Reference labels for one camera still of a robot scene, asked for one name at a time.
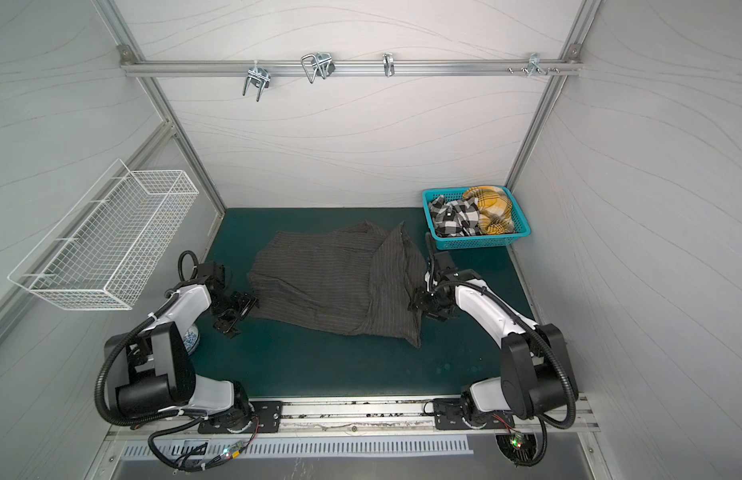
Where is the dark grey striped shirt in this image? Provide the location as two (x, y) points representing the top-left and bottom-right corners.
(247, 221), (427, 348)

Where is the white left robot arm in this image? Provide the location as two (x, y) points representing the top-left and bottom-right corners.
(94, 262), (258, 431)

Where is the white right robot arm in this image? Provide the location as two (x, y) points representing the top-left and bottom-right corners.
(411, 251), (579, 430)

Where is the blue white ceramic bowl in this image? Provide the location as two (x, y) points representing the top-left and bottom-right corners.
(183, 325), (200, 355)

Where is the black white plaid shirt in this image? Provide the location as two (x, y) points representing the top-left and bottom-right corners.
(428, 195), (482, 238)

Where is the yellow plaid shirt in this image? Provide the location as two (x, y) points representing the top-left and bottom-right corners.
(462, 186), (515, 235)

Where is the teal plastic basket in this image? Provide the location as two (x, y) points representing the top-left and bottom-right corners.
(422, 187), (531, 250)

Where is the black round cooling fan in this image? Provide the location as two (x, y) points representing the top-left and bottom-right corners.
(496, 432), (546, 467)

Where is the metal u-bolt clamp left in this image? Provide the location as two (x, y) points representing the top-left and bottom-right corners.
(242, 64), (271, 102)

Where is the metal u-bolt clamp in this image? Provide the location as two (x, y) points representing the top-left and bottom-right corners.
(242, 64), (271, 102)
(300, 52), (336, 84)

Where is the metal u-bolt clamp middle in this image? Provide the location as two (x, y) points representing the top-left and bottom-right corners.
(300, 52), (336, 84)

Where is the white wire basket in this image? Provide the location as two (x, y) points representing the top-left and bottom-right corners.
(7, 160), (199, 311)

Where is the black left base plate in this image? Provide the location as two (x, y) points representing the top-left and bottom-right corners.
(198, 400), (284, 434)

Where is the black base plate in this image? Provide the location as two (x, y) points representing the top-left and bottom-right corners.
(423, 396), (515, 432)
(198, 400), (284, 434)

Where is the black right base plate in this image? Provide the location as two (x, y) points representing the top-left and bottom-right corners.
(423, 396), (515, 432)

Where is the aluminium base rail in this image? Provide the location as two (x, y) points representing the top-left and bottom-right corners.
(106, 392), (601, 442)

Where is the white slotted cable duct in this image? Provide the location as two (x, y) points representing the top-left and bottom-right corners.
(121, 434), (474, 461)

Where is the black left cable bundle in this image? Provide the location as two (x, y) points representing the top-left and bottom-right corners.
(147, 416), (261, 474)

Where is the aluminium top rail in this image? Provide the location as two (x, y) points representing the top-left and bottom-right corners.
(121, 57), (584, 78)

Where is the small metal ring clamp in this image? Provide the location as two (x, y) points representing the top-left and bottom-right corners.
(382, 53), (395, 78)

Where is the metal bracket clamp right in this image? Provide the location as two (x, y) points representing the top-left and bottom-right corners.
(507, 53), (560, 77)

